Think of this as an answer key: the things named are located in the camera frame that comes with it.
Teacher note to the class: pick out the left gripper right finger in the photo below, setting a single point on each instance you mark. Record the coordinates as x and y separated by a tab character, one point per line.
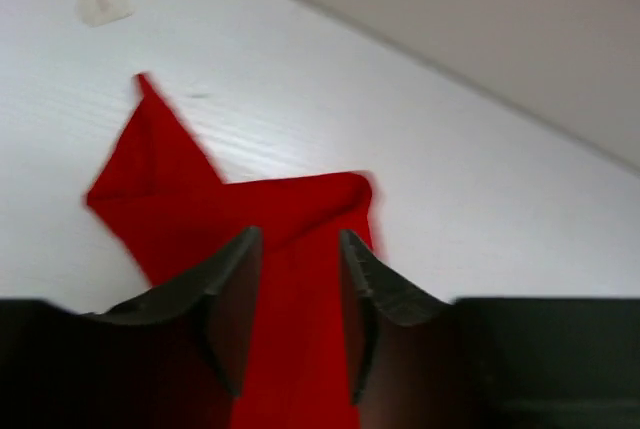
399	339

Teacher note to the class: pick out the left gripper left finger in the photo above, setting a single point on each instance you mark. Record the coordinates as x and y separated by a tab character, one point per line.
218	298

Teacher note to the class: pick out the small table label sticker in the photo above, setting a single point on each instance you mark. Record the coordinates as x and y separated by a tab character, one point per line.
95	13

